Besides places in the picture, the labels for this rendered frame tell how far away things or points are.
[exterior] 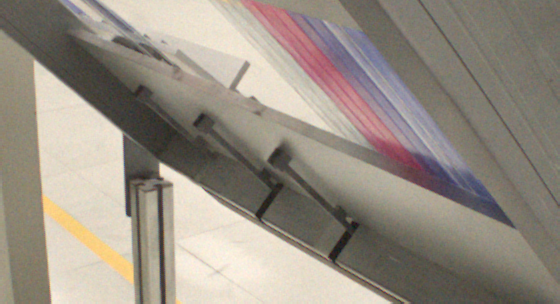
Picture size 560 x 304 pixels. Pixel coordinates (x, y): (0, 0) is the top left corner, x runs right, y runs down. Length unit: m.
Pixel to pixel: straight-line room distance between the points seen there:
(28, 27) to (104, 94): 0.12
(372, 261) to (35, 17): 0.41
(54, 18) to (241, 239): 1.55
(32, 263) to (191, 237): 1.19
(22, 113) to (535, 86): 0.96
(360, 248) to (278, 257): 1.53
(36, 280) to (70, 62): 0.42
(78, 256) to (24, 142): 1.17
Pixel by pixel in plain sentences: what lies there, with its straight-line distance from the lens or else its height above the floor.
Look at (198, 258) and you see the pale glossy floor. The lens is 2.33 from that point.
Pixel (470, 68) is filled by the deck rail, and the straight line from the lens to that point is 0.27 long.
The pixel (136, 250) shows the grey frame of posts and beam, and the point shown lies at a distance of 1.14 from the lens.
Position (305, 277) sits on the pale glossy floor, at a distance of 2.25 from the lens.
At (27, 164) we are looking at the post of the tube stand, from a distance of 1.23.
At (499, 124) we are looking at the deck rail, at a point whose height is 0.97.
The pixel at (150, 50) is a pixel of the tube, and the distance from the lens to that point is 0.91.
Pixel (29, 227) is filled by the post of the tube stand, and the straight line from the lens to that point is 1.26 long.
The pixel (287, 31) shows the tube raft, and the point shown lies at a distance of 0.49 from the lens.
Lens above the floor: 1.06
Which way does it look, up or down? 21 degrees down
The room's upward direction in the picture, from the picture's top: 1 degrees clockwise
